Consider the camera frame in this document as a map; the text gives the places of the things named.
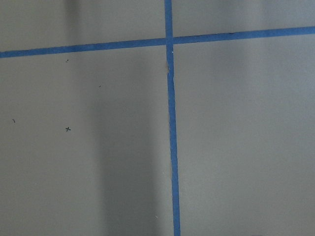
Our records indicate blue tape grid lines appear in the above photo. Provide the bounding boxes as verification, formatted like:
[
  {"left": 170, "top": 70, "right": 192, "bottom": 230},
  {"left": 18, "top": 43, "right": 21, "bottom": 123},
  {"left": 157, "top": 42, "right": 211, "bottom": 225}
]
[{"left": 0, "top": 0, "right": 315, "bottom": 236}]

